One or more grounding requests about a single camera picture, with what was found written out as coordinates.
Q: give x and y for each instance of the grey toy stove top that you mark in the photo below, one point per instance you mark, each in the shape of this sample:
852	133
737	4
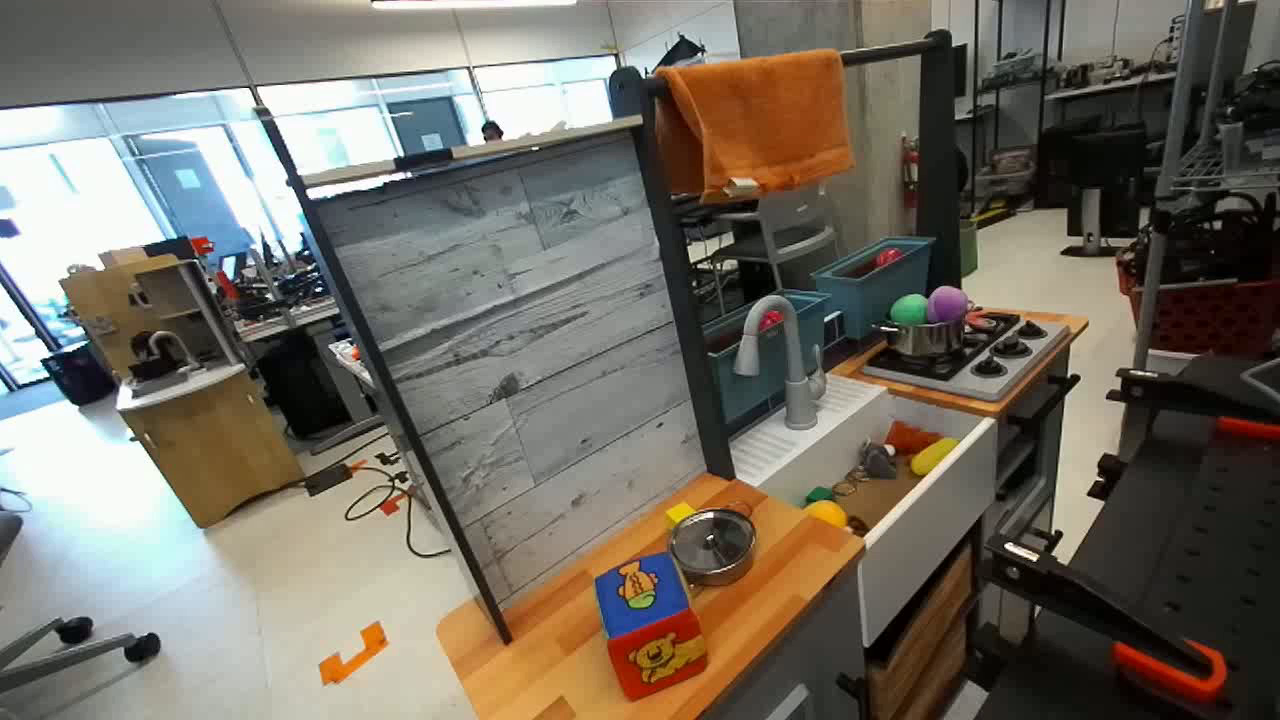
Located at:
993	363

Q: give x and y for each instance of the red fire extinguisher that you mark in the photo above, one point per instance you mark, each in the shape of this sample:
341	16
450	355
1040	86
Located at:
911	171

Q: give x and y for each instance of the red toy lobster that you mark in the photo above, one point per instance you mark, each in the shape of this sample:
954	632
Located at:
989	323

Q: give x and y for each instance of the light wooden play kitchen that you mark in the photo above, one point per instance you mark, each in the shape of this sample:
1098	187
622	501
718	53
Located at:
203	442

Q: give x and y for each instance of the orange towel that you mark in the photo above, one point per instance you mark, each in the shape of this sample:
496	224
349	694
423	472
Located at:
763	121

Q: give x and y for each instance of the grey office chair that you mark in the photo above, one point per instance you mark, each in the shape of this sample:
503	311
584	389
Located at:
82	644

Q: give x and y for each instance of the yellow round toy fruit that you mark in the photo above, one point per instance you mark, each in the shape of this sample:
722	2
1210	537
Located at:
831	513

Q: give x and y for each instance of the black metal frame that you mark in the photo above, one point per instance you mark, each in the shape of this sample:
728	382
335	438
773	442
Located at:
937	162

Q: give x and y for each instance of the grey wood-print back panel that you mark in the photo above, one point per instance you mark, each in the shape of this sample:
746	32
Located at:
534	363

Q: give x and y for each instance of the grey toy faucet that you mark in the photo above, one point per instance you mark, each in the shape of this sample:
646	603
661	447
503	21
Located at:
802	392

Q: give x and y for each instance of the grey toy mouse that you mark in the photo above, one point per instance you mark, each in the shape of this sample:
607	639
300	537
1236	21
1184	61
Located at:
879	462

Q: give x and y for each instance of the black work table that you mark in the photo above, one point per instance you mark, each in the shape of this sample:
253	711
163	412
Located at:
1184	533

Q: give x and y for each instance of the red crate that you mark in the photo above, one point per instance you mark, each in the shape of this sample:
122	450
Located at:
1212	313

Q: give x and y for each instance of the white toy sink basin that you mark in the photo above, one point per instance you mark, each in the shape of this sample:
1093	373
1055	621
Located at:
921	525

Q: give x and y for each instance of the teal plastic bin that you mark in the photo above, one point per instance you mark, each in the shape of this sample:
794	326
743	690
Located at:
728	382
872	285

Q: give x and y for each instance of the green toy vegetable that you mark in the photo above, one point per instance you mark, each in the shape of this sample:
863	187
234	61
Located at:
819	492

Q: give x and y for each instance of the black monitor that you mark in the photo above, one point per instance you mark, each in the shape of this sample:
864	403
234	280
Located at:
1093	167

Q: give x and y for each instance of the silver metal pot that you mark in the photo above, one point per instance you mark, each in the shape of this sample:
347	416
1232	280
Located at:
921	341

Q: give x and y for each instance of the small yellow block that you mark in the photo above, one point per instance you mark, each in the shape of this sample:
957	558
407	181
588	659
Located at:
682	513

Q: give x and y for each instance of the yellow toy banana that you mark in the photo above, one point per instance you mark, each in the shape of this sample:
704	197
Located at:
933	457

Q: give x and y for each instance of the colourful soft number cube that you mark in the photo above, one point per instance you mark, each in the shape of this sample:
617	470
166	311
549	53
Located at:
650	627

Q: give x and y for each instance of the orange bracket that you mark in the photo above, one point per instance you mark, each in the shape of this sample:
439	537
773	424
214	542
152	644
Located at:
353	652

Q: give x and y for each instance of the wooden toy kitchen counter unit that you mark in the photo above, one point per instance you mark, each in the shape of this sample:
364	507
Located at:
562	641

